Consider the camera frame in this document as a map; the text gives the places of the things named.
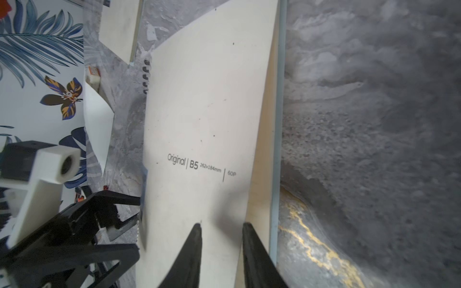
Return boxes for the large cream spiral notebook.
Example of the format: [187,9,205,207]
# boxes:
[98,0,144,64]

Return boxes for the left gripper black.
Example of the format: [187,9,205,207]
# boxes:
[1,190,140,288]

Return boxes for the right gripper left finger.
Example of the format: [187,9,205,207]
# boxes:
[159,223,202,288]

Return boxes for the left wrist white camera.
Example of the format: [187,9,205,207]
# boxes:
[1,140,81,248]

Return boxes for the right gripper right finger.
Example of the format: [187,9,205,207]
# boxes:
[243,222,288,288]

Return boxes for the B5 spiral notebook blue label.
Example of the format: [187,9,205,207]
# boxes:
[136,1,280,288]

